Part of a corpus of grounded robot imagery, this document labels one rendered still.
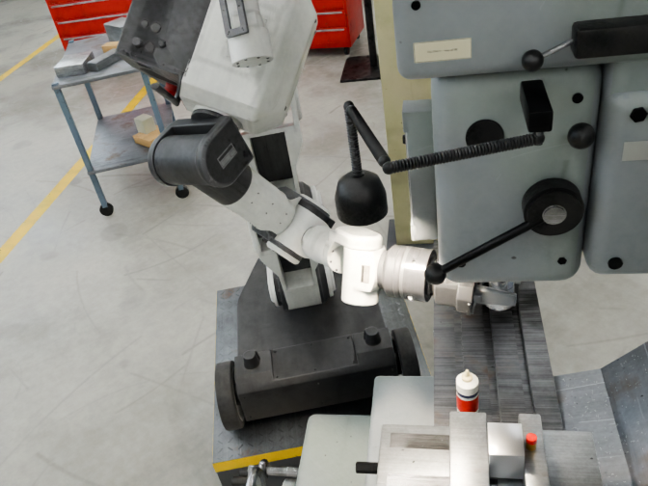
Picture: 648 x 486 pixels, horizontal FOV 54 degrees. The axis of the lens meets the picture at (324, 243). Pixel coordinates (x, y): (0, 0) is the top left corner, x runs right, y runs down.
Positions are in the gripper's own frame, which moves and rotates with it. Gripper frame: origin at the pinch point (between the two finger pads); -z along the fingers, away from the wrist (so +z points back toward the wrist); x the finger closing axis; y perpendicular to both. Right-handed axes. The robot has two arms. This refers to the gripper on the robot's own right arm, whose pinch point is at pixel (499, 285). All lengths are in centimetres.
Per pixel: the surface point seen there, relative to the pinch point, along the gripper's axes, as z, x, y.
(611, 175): -13.5, -8.7, -26.9
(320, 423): 40, 2, 52
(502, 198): -1.5, -9.8, -23.1
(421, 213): 10.6, -4.6, -15.7
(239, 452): 72, 8, 84
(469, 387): 4.3, -2.0, 23.3
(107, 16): 395, 368, 76
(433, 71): 5.8, -13.5, -41.0
